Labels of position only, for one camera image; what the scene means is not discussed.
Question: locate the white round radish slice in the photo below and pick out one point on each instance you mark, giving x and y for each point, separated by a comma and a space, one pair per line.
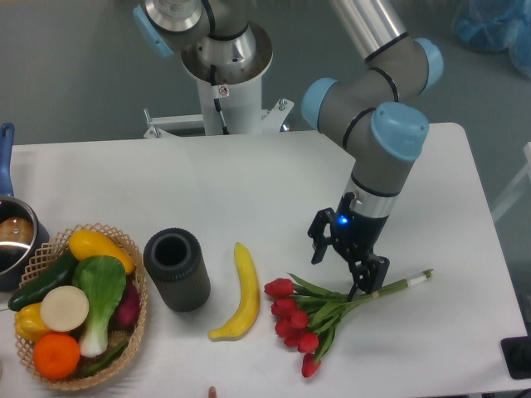
64, 308

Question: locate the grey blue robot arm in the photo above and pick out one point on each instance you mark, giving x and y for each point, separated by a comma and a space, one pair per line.
368, 117

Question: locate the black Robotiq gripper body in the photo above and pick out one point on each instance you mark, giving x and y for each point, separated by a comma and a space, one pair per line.
354, 235

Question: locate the black device at edge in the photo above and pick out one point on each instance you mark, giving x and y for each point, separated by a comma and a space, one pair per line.
516, 352

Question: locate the woven wicker basket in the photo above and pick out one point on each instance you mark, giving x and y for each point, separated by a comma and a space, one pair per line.
127, 338

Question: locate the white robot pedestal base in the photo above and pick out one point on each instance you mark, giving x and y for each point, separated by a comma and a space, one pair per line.
228, 75

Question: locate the yellow squash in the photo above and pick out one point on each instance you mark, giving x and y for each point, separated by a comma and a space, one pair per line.
85, 243

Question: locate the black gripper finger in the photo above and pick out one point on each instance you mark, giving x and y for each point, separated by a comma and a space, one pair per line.
316, 231
369, 272

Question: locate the green bok choy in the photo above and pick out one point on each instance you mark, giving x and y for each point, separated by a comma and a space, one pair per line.
102, 279

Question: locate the orange fruit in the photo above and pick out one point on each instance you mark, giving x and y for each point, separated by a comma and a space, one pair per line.
56, 356

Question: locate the blue plastic bag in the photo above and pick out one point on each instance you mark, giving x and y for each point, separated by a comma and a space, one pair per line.
496, 27

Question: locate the dark green cucumber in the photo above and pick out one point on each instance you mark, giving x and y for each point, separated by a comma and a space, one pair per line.
58, 274

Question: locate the purple sweet potato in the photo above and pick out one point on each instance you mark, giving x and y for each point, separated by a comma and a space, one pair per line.
127, 313

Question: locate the white frame at right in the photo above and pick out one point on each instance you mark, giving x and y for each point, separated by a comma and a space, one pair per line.
514, 190

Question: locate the fingertip at bottom edge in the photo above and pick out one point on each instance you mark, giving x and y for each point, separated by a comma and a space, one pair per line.
212, 392

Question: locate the green chili pepper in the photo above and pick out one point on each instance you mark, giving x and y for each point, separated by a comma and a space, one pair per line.
103, 362

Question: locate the yellow plastic banana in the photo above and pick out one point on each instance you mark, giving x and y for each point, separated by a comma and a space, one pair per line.
246, 314

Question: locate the blue handled saucepan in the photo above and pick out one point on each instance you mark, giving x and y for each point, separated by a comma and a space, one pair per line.
21, 231

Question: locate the red tulip bouquet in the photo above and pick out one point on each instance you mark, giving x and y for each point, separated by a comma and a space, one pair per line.
308, 316

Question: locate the dark grey ribbed vase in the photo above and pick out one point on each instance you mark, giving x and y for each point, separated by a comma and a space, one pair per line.
174, 262

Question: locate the yellow bell pepper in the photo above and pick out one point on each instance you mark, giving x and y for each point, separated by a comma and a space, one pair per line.
29, 324

